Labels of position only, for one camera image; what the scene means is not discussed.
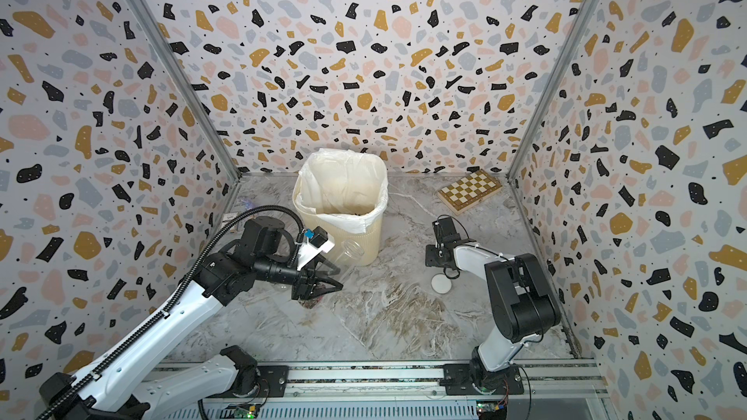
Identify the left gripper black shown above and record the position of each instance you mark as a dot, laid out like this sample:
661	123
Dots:
308	287

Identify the white jar lid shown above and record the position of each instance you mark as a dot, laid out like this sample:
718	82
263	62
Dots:
441	284

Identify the clear jar with flower tea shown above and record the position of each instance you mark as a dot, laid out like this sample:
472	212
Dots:
351	253

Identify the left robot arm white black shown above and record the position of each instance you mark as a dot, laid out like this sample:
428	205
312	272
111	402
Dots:
115	386

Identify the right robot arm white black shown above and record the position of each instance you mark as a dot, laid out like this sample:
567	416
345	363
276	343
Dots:
520	301

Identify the cream ribbed trash bin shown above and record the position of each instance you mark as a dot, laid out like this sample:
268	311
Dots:
370	241

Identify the white plastic bin liner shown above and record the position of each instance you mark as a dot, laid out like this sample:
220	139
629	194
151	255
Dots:
342	188

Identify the wooden chessboard box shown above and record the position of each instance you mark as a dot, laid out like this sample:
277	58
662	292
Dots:
469	191

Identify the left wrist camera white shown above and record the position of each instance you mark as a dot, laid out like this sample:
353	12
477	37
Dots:
315	242

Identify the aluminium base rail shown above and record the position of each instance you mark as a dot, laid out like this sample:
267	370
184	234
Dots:
532	389

